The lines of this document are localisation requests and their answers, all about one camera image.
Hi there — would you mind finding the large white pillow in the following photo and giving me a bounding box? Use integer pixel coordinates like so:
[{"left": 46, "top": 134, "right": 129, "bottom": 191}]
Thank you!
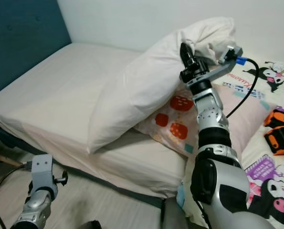
[{"left": 87, "top": 17, "right": 238, "bottom": 155}]

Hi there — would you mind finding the pink cartoon print pillow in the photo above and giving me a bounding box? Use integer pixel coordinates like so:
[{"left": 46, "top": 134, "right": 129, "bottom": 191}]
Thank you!
[{"left": 135, "top": 72, "right": 278, "bottom": 160}]

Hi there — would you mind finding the orange black device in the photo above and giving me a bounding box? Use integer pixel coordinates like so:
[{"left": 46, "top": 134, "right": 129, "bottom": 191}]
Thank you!
[
  {"left": 265, "top": 126, "right": 284, "bottom": 156},
  {"left": 263, "top": 108, "right": 284, "bottom": 130}
]

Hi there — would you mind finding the light blue cloth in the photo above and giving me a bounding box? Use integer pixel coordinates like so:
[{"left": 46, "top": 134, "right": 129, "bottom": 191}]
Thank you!
[{"left": 177, "top": 184, "right": 186, "bottom": 206}]

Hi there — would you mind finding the blue upholstered headboard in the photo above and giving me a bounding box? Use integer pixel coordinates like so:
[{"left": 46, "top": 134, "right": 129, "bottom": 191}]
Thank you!
[{"left": 0, "top": 0, "right": 72, "bottom": 99}]

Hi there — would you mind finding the brown wooden bar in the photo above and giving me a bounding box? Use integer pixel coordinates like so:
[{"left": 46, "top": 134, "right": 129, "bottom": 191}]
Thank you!
[{"left": 0, "top": 155, "right": 19, "bottom": 168}]

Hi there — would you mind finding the white sheeted mattress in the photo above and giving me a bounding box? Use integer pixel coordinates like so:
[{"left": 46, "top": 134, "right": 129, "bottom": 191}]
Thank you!
[{"left": 0, "top": 42, "right": 190, "bottom": 198}]

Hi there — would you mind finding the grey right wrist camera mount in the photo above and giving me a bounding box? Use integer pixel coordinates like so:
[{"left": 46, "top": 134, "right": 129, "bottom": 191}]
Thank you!
[{"left": 206, "top": 45, "right": 243, "bottom": 82}]

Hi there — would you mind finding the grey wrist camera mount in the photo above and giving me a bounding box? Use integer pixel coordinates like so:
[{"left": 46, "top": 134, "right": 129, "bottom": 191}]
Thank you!
[
  {"left": 31, "top": 154, "right": 68, "bottom": 190},
  {"left": 206, "top": 45, "right": 243, "bottom": 82}
]

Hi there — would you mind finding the black cable with blue plug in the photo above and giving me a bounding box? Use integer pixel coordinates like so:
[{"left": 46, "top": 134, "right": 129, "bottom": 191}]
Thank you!
[{"left": 194, "top": 57, "right": 261, "bottom": 229}]

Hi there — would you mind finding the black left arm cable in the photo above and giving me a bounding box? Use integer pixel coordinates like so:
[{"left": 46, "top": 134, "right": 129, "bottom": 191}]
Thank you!
[{"left": 0, "top": 163, "right": 32, "bottom": 229}]

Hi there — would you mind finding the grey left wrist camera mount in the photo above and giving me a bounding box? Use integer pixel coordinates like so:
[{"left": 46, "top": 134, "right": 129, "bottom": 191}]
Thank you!
[{"left": 31, "top": 154, "right": 68, "bottom": 190}]

